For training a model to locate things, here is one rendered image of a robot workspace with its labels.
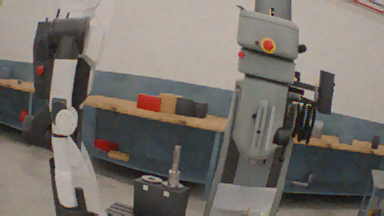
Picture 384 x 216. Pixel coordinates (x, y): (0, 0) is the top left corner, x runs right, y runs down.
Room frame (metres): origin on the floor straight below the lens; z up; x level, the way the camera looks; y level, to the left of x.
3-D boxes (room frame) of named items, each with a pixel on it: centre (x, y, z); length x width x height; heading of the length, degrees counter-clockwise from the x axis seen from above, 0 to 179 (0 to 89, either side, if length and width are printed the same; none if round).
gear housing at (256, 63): (2.05, -0.29, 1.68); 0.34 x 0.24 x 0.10; 170
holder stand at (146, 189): (2.12, 0.08, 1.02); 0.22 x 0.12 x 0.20; 70
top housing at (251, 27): (2.02, -0.28, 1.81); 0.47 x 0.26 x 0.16; 170
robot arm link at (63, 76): (1.36, 0.39, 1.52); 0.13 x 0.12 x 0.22; 10
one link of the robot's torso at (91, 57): (1.58, 0.48, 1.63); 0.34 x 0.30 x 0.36; 8
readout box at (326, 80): (2.25, -0.66, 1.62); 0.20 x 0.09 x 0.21; 170
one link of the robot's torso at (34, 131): (1.57, 0.50, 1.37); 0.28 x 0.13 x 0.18; 98
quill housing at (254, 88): (2.01, -0.28, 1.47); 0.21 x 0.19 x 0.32; 80
